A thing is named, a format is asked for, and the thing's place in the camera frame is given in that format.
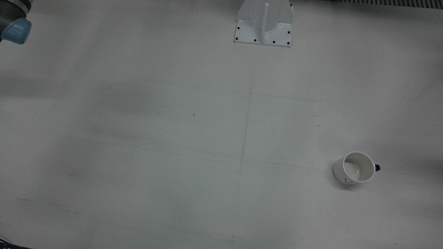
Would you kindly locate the white metal mounting bracket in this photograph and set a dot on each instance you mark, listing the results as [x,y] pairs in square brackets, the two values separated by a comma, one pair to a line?
[263,24]

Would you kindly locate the ribbed metal rail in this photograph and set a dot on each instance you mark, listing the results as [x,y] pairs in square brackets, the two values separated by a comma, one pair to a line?
[391,2]

